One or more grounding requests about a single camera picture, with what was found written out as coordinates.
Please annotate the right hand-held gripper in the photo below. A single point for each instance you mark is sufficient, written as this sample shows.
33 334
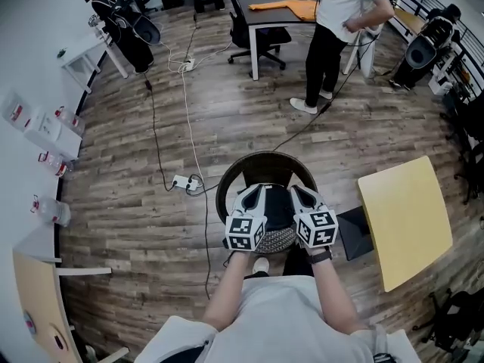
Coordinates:
317 229

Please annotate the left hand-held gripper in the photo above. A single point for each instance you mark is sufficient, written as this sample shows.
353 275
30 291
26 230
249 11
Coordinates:
240 233

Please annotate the black fabric bag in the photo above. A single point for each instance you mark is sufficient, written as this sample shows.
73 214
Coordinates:
278 206

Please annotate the person's right forearm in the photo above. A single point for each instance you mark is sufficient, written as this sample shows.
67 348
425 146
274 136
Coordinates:
332 297

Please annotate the person's left forearm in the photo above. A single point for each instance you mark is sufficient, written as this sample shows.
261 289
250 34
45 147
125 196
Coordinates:
227 293

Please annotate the black office chair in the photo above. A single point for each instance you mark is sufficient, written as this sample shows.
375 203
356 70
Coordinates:
474 172
246 32
457 320
469 119

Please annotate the black wristwatch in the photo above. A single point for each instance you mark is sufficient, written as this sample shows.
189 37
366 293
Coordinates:
321 256

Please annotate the person's black trouser leg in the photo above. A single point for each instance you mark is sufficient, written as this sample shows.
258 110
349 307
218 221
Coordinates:
296 265

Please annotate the person's white shoe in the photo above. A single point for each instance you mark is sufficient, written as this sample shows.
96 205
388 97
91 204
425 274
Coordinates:
261 266

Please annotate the white power strip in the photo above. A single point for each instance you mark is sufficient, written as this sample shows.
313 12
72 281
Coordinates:
188 64
183 182

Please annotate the yellow square table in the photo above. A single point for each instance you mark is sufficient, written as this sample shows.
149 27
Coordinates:
406 221

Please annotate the person's white shirt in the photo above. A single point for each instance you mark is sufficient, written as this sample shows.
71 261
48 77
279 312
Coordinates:
280 316

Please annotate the white plastic crate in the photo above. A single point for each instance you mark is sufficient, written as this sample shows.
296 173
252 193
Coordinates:
440 81

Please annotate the dark brown desk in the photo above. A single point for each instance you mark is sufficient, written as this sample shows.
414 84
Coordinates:
264 15

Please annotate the orange cloth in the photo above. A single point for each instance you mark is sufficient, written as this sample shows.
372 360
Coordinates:
298 8

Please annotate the clear water bottle red cap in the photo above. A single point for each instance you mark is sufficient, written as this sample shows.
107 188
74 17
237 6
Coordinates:
53 211
72 121
56 164

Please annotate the white water dispenser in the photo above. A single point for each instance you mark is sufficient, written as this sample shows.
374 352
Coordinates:
45 127

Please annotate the white side table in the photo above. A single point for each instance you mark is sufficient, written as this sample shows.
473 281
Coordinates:
87 57

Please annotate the light wooden desk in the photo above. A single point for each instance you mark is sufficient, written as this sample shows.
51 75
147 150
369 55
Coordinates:
41 308

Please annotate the black metal railing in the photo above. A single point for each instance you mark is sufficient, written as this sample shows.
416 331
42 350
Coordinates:
435 2

